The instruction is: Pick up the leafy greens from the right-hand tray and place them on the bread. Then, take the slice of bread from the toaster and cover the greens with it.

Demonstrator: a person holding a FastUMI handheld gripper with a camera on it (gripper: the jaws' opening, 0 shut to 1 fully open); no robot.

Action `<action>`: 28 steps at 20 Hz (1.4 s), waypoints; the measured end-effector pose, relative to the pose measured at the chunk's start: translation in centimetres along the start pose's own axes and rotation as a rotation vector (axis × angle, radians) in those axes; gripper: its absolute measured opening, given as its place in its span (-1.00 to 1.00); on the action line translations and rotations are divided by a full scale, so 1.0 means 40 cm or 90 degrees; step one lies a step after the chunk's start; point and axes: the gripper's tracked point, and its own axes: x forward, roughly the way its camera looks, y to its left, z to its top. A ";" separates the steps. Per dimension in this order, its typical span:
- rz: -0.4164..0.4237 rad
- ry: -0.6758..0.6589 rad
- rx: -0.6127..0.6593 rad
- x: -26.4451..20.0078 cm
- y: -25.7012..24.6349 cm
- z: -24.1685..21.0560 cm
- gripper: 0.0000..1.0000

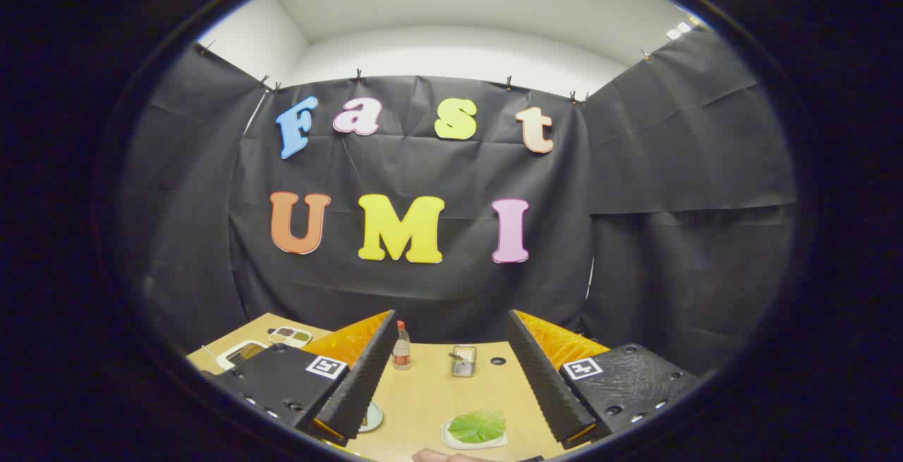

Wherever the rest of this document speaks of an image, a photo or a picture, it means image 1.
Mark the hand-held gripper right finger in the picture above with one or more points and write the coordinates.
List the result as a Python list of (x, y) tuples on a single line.
[(547, 384)]

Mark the white sectioned condiment tray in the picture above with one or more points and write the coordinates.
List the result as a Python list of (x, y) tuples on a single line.
[(291, 336)]

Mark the green lettuce leaf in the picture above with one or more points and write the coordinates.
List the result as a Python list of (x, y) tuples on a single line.
[(477, 425)]

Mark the pale green round plate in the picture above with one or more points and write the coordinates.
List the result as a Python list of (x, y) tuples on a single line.
[(372, 418)]

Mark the clear plastic bottle red cap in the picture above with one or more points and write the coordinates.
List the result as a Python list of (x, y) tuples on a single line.
[(401, 353)]

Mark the white square plate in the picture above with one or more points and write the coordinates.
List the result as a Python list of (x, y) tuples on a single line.
[(451, 441)]

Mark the white toaster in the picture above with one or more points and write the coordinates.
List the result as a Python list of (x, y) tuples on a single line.
[(229, 360)]

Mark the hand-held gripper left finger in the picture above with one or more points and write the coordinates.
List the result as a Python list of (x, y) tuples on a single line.
[(363, 381)]

